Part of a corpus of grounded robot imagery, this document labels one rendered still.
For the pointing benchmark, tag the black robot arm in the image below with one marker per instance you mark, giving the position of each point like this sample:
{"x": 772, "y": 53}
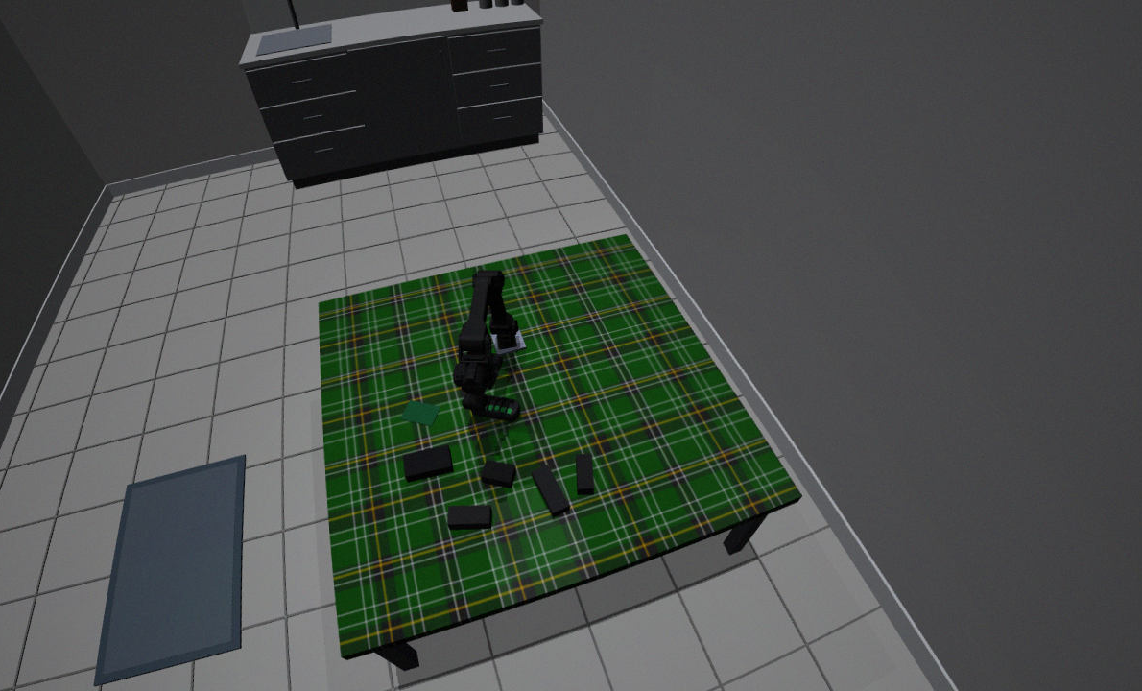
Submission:
{"x": 470, "y": 373}

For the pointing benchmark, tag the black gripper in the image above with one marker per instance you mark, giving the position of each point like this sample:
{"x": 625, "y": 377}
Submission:
{"x": 480, "y": 402}

